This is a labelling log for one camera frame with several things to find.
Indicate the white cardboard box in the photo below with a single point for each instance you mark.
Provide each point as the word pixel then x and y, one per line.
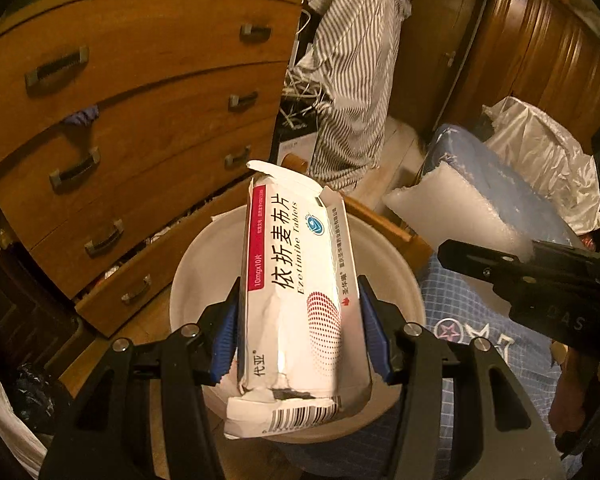
pixel 295 150

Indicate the white medicine box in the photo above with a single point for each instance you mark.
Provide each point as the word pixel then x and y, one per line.
pixel 300 285

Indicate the purple cloth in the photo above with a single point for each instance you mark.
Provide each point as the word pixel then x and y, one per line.
pixel 82 116

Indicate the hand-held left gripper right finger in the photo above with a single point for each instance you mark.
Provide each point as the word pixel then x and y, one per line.
pixel 376 330

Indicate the blue grid printed blanket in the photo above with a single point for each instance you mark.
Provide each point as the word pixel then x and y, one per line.
pixel 480 360

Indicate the white plastic sheet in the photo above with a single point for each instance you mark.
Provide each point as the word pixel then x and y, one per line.
pixel 545 160

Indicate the wooden dresser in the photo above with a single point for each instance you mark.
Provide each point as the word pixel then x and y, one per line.
pixel 145 125

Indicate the white foam piece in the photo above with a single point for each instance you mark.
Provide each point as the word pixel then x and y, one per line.
pixel 455 205

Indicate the black plastic bag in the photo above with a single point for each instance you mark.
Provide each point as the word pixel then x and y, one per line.
pixel 42 395

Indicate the white plastic bag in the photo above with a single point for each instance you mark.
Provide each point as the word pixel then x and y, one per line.
pixel 5 420

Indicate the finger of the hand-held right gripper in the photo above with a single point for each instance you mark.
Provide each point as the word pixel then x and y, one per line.
pixel 480 265
pixel 570 254

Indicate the white round bin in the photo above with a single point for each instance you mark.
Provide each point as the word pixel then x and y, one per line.
pixel 205 270

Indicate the dark wooden wardrobe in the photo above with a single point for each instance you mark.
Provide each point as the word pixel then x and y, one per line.
pixel 520 35

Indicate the person's right hand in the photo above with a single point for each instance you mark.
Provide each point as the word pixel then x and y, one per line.
pixel 567 390

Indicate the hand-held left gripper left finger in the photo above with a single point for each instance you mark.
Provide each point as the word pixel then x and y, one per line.
pixel 225 330

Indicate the grey striped cloth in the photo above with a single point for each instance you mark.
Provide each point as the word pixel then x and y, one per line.
pixel 350 75

